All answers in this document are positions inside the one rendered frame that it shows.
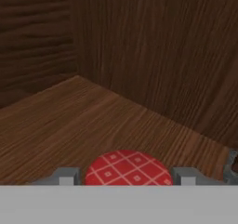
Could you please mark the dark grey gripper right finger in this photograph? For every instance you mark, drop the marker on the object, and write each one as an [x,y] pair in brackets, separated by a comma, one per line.
[185,175]

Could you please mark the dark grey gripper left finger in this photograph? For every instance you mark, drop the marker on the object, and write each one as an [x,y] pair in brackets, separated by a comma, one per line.
[66,175]

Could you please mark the grey jagged object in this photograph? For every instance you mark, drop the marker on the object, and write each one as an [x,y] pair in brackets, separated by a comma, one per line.
[232,168]

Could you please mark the jam jar with red checked lid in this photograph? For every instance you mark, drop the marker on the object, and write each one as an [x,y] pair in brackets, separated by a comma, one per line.
[128,170]

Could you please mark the dark wooden cabinet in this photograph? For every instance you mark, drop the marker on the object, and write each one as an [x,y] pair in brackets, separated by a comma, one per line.
[117,79]

